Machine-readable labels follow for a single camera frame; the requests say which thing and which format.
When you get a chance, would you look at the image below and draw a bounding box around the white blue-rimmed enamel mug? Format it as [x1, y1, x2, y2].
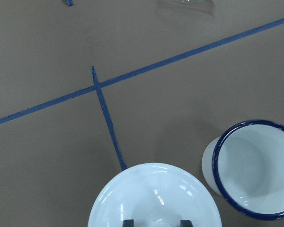
[201, 120, 284, 221]

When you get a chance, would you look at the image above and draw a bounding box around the clear glass funnel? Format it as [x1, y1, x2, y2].
[181, 0, 203, 4]

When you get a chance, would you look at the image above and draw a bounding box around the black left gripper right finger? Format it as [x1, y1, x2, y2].
[180, 220, 193, 227]

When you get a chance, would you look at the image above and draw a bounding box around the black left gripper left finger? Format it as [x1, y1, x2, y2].
[122, 219, 134, 227]

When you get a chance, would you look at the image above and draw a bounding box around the white ceramic mug lid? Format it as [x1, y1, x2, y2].
[88, 163, 222, 227]

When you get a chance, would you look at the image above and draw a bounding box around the brown paper table cover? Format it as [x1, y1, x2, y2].
[0, 0, 284, 227]

